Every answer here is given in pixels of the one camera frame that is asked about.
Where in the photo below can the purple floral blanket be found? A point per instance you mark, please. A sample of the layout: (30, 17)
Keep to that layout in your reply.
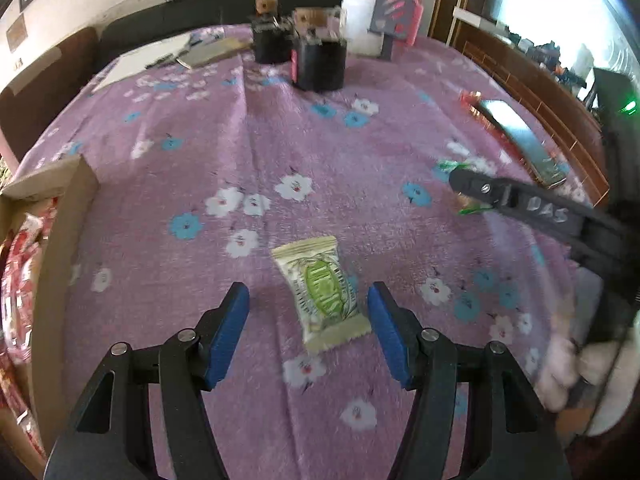
(250, 160)

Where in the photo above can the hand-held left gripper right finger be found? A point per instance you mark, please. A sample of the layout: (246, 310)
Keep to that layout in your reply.
(392, 342)

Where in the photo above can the small black cylinder wooden knob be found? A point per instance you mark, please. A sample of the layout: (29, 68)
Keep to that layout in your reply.
(270, 40)

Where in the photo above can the cardboard box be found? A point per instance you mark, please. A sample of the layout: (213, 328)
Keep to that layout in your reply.
(65, 240)

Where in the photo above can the brown notebook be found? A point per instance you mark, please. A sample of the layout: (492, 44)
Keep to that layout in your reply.
(215, 52)

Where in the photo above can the small framed wall picture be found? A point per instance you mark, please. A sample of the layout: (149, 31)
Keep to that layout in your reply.
(16, 32)

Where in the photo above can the red foil packet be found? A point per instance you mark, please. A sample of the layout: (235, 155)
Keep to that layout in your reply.
(472, 102)

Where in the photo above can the large black cylinder wooden knob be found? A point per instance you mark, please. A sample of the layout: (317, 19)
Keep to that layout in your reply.
(320, 60)

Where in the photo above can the clutter on window shelf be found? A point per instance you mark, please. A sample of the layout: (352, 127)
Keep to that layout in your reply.
(550, 60)

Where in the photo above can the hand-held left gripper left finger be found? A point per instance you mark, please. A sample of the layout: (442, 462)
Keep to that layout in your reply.
(227, 340)

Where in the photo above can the black smartphone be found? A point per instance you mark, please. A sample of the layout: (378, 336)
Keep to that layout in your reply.
(520, 135)

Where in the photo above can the white translucent container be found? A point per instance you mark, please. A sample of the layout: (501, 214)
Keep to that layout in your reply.
(357, 20)

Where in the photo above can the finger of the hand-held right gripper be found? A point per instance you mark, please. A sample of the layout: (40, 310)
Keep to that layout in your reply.
(530, 207)

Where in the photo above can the person's right hand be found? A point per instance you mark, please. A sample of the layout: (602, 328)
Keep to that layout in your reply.
(595, 375)

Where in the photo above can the brown padded headboard section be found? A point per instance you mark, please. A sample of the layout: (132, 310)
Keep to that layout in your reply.
(45, 75)

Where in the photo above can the black padded headboard section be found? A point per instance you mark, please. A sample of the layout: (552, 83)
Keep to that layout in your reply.
(150, 25)

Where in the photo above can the green and white snack packet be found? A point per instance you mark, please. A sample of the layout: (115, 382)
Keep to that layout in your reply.
(322, 287)

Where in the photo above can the green patterned cloth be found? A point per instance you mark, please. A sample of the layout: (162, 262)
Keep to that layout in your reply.
(4, 172)

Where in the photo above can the pile of snack packets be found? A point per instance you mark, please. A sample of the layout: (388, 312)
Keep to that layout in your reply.
(20, 285)

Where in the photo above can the clear green-edged snack packet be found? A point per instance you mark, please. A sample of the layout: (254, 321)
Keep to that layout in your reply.
(462, 203)

